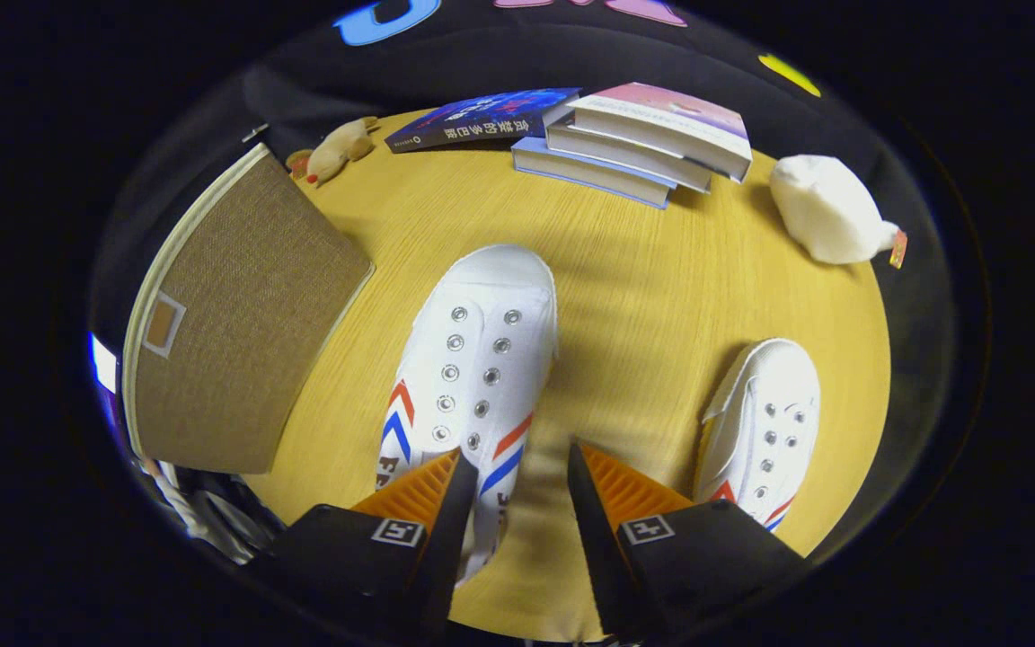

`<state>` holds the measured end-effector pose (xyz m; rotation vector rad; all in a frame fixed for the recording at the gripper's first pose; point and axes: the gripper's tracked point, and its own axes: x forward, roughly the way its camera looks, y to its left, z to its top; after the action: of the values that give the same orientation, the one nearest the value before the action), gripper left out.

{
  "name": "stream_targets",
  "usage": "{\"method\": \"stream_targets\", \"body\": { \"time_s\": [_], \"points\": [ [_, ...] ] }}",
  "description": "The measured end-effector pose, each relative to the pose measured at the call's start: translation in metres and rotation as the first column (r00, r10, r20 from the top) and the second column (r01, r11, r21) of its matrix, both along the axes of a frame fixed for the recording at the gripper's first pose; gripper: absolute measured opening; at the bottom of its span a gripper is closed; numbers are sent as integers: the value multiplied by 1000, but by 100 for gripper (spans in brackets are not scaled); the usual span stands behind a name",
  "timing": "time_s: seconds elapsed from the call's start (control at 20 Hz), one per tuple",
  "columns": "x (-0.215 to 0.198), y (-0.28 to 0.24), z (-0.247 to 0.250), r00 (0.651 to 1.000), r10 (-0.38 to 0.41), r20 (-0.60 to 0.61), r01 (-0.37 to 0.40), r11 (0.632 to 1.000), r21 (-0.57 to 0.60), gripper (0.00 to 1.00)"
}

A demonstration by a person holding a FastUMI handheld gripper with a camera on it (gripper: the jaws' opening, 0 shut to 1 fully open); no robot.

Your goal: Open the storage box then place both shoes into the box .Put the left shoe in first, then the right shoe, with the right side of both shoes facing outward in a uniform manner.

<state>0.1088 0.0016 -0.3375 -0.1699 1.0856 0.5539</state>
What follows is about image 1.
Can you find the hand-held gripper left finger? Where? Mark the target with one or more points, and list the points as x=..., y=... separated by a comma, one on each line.
x=446, y=548

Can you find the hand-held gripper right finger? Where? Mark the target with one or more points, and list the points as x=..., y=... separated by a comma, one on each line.
x=598, y=548

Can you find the white canvas shoe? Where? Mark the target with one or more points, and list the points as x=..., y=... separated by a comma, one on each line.
x=482, y=305
x=774, y=395

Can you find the beige fabric storage box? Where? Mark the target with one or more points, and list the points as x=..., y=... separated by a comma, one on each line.
x=248, y=341

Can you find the white cover book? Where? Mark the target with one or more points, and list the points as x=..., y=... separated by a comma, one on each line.
x=607, y=148

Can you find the white plush toy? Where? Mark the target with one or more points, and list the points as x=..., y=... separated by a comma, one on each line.
x=827, y=207

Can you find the brown plush toy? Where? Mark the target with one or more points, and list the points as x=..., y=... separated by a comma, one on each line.
x=338, y=148

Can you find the dark blue book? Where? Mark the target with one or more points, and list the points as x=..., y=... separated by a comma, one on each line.
x=482, y=117

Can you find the pink cover book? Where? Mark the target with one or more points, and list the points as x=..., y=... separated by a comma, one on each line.
x=661, y=112

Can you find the small white clip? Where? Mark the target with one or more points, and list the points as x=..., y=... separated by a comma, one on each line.
x=255, y=133

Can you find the black backdrop cloth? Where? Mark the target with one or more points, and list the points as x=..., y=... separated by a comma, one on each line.
x=482, y=63

